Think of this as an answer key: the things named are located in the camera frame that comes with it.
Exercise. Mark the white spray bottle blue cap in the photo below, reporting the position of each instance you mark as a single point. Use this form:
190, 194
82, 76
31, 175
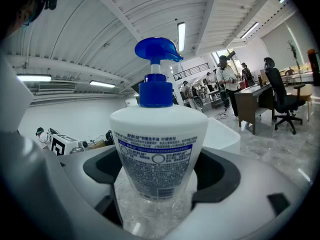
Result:
155, 134

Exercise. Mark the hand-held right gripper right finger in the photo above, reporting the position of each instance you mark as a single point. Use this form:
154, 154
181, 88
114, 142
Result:
245, 196

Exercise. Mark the person's head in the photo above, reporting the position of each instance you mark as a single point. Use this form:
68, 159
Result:
22, 14

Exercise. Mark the brown desk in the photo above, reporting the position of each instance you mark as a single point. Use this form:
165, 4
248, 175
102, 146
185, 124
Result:
246, 109

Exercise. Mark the light wooden table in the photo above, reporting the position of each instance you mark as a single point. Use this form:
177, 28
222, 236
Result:
306, 91

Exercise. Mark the red case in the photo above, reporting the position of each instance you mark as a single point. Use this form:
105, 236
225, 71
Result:
243, 84

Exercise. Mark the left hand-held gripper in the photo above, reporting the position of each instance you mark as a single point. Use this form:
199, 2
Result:
58, 146

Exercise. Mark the dark bottle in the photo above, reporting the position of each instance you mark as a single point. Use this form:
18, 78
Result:
260, 81

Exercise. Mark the tall plant stand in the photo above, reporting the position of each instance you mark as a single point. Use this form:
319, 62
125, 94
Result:
293, 51

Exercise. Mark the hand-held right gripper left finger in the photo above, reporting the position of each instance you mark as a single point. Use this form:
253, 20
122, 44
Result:
50, 196

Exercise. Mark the black mezzanine railing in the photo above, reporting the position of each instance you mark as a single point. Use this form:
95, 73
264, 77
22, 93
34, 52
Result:
192, 70

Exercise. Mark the black office chair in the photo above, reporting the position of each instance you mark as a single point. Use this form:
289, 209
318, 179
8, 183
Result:
280, 91

